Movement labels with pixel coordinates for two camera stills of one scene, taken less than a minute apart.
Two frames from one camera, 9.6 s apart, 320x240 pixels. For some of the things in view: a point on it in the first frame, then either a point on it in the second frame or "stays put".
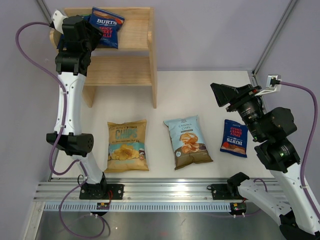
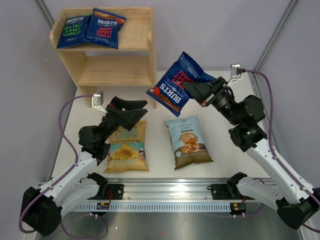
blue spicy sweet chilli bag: (109, 24) stays put
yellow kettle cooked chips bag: (127, 147) stays put
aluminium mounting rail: (136, 189) stays put
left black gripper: (94, 33) -> (128, 118)
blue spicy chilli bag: (234, 138) -> (169, 92)
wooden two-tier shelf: (134, 64) stays put
